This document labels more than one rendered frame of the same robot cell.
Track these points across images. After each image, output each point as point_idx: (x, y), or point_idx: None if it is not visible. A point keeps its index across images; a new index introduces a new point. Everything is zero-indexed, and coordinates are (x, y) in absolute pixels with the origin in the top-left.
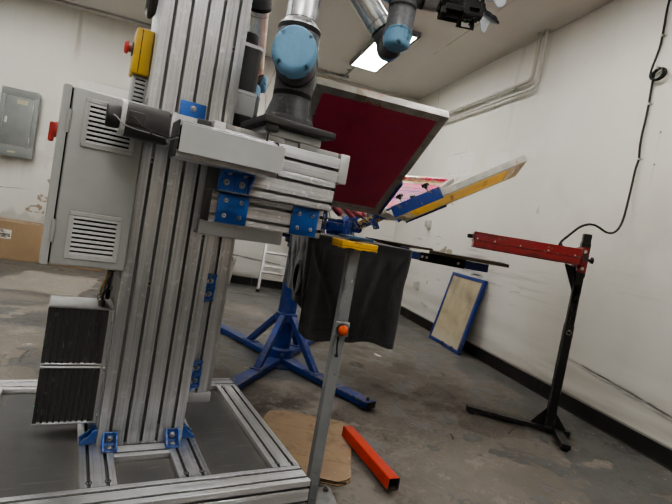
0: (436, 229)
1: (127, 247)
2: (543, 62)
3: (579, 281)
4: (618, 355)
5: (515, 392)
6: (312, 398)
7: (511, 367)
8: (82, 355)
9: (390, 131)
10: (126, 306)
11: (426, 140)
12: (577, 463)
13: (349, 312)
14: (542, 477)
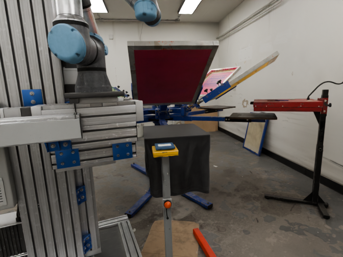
0: (238, 90)
1: (12, 193)
2: None
3: (323, 119)
4: None
5: (292, 177)
6: (178, 206)
7: (289, 161)
8: (15, 250)
9: (185, 61)
10: (27, 222)
11: (209, 61)
12: (335, 228)
13: (178, 178)
14: (314, 245)
